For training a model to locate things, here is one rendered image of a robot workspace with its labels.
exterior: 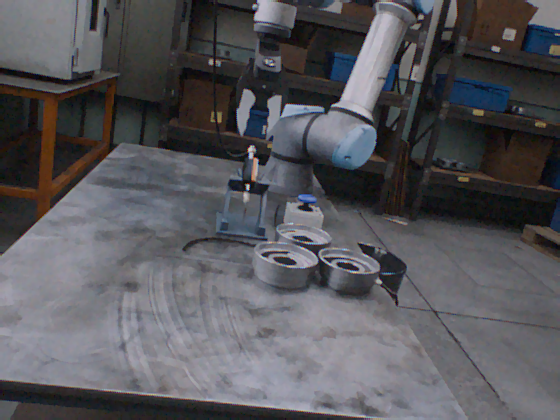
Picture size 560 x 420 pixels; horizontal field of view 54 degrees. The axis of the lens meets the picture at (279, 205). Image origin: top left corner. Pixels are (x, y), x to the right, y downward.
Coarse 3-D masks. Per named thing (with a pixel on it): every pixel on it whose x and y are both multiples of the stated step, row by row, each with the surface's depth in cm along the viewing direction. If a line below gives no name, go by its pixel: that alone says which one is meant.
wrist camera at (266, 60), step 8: (264, 40) 102; (272, 40) 103; (256, 48) 102; (264, 48) 100; (272, 48) 101; (280, 48) 102; (256, 56) 98; (264, 56) 98; (272, 56) 99; (280, 56) 100; (256, 64) 96; (264, 64) 96; (272, 64) 96; (280, 64) 98; (256, 72) 96; (264, 72) 96; (272, 72) 96; (280, 72) 96; (264, 80) 98; (272, 80) 97
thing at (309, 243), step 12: (276, 228) 101; (288, 228) 105; (300, 228) 106; (312, 228) 106; (276, 240) 100; (288, 240) 97; (300, 240) 104; (312, 240) 102; (324, 240) 103; (312, 252) 97
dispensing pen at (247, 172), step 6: (252, 150) 111; (252, 156) 111; (246, 162) 108; (252, 162) 108; (246, 168) 108; (252, 168) 108; (246, 174) 107; (252, 174) 108; (246, 180) 107; (246, 186) 108; (246, 192) 108; (246, 198) 108; (246, 204) 107
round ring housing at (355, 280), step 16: (320, 256) 91; (336, 256) 96; (352, 256) 97; (320, 272) 90; (336, 272) 88; (352, 272) 87; (368, 272) 88; (336, 288) 89; (352, 288) 89; (368, 288) 90
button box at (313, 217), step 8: (288, 208) 116; (296, 208) 115; (304, 208) 115; (312, 208) 117; (288, 216) 114; (296, 216) 112; (304, 216) 113; (312, 216) 113; (320, 216) 113; (304, 224) 113; (312, 224) 113; (320, 224) 113
